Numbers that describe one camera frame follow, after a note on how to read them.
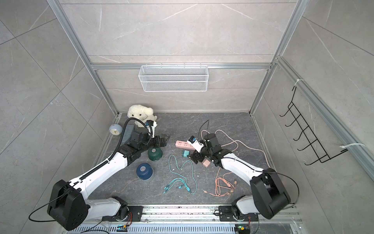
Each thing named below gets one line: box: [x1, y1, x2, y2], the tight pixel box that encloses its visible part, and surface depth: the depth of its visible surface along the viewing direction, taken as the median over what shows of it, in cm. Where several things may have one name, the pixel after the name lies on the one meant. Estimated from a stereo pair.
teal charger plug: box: [182, 149, 190, 158], surface depth 96 cm
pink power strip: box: [175, 139, 196, 151], surface depth 100 cm
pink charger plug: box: [202, 158, 211, 168], surface depth 91 cm
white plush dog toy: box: [127, 104, 158, 128], surface depth 97 cm
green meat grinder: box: [147, 147, 163, 162], surface depth 87 cm
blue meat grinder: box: [136, 162, 154, 181], surface depth 80 cm
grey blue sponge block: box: [120, 124, 135, 147], surface depth 106 cm
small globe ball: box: [109, 123, 123, 136], surface depth 103 cm
